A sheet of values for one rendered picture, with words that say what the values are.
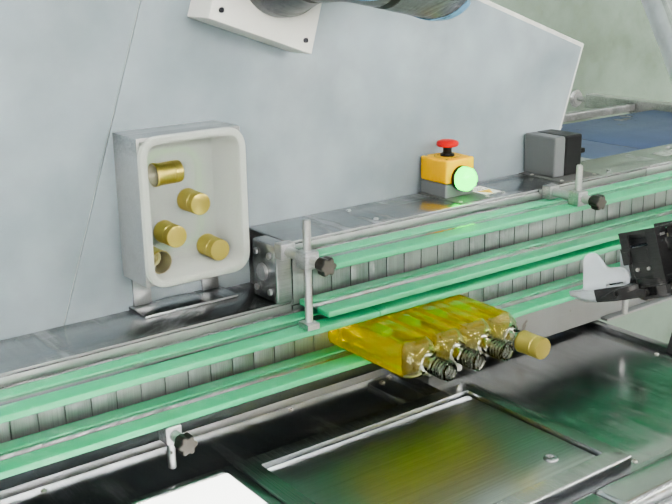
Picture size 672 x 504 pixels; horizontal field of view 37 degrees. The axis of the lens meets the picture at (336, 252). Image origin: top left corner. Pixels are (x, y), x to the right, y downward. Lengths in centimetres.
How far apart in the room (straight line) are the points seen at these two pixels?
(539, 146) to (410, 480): 82
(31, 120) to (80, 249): 20
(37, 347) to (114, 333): 11
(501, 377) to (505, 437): 31
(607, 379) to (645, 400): 10
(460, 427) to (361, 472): 21
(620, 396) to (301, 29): 83
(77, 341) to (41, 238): 16
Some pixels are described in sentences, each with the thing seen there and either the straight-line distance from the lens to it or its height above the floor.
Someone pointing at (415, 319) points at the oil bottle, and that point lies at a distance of 156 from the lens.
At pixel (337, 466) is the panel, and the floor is 107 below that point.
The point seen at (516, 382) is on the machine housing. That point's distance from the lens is 182.
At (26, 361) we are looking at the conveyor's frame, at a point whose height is 86.
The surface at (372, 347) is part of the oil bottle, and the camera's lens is 152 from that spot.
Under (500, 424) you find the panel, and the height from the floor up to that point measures 112.
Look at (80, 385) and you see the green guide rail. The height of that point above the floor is 94.
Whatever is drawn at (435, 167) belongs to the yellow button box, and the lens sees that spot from 180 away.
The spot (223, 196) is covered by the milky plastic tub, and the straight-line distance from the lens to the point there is 155.
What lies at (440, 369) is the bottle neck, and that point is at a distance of 144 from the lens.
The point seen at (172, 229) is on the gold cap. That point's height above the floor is 81.
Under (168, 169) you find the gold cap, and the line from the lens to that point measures 149.
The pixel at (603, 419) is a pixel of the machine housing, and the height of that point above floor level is 117.
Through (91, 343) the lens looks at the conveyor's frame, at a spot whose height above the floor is 85.
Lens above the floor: 210
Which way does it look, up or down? 51 degrees down
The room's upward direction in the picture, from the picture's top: 110 degrees clockwise
